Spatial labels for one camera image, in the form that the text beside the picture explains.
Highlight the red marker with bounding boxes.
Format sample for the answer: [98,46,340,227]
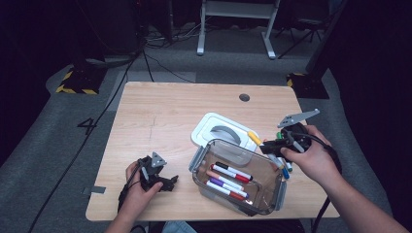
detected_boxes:
[210,164,251,184]

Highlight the person's right hand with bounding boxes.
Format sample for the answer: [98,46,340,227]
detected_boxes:
[280,125,341,192]

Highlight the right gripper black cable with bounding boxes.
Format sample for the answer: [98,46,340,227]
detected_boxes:
[288,130,343,233]

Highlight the black stand base hazard stripes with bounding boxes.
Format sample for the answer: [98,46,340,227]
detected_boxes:
[286,71,330,100]
[55,61,109,96]

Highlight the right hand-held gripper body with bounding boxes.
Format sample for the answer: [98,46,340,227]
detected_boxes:
[277,108,321,154]

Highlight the green marker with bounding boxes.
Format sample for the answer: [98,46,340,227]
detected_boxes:
[275,131,293,173]

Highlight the white metal desk frame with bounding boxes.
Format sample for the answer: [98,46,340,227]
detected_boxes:
[196,0,282,60]

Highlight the black marker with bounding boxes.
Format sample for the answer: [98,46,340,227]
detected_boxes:
[215,161,254,182]

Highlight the white container lid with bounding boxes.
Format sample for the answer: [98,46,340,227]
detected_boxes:
[190,112,260,152]

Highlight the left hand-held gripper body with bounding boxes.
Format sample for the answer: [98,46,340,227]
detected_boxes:
[137,151,168,192]

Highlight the person's left hand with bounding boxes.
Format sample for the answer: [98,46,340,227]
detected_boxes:
[120,161,164,218]

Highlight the thin black floor cable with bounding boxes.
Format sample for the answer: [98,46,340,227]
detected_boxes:
[144,52,196,84]

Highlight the tangle of floor cables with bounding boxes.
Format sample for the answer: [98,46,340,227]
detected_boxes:
[145,23,203,50]

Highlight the brown marker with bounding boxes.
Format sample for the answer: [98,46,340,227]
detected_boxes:
[205,180,247,202]

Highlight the grey tape strip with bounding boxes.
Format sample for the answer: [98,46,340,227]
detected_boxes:
[82,185,107,196]

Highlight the clear plastic container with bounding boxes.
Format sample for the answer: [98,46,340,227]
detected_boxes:
[189,138,289,217]

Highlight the dark metal stand post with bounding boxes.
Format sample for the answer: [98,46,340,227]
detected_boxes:
[305,0,350,76]

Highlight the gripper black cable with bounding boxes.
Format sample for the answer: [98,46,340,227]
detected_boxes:
[288,130,343,233]
[118,163,144,213]

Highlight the yellow marker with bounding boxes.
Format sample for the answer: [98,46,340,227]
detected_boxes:
[248,129,283,170]

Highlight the person's leg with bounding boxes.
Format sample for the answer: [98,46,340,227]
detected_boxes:
[160,220,198,233]

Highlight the long black floor cable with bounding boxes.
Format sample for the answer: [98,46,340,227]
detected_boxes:
[27,48,145,233]

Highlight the salmon marker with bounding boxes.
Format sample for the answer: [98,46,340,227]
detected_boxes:
[205,169,246,192]

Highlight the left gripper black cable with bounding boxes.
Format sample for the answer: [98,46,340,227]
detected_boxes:
[118,163,144,213]

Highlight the black tripod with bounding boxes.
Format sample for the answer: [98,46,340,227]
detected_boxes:
[277,17,326,60]

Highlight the purple marker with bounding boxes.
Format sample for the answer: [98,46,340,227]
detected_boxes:
[209,177,251,199]

